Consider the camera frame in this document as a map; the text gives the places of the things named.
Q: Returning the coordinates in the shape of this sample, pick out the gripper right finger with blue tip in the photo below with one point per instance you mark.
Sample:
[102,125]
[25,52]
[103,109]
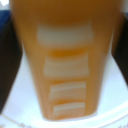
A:
[120,43]

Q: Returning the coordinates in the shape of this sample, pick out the gripper left finger with blue tip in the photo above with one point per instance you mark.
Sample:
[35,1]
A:
[9,60]

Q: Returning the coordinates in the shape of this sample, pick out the white plate with patterned rim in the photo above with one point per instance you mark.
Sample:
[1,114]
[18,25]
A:
[20,106]

